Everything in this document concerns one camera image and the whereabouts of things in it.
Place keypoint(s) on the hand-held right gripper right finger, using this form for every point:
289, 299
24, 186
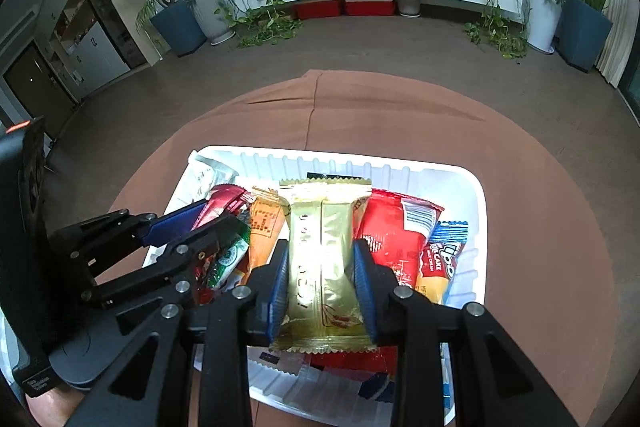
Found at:
365, 292

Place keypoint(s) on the white plastic tray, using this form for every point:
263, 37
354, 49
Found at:
450, 187

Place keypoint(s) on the small plant grey-white pot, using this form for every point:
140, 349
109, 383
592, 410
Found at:
212, 19

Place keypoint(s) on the small empty white pot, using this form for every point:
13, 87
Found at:
409, 5

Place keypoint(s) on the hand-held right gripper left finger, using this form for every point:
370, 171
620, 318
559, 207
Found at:
277, 297

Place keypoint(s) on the red storage box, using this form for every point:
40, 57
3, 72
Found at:
370, 6
317, 8

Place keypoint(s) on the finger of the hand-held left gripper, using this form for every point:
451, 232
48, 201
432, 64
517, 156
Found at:
170, 221
200, 247

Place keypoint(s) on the bushy plant white pot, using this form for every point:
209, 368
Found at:
545, 22

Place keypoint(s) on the gold snack packet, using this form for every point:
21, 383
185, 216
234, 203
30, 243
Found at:
322, 257

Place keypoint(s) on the wooden wall cabinet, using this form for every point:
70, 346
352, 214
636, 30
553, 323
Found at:
100, 52

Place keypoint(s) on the orange snack packet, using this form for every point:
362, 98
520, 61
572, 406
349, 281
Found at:
265, 227

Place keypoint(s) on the large red snack packet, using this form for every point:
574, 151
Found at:
395, 237

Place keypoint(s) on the silver snack packet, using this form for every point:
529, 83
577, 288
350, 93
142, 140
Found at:
207, 172

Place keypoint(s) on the red and green small packet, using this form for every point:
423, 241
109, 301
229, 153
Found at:
227, 259

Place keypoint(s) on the beige curtain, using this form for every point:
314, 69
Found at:
612, 52

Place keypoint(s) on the small dark red packet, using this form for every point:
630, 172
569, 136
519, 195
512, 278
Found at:
225, 202

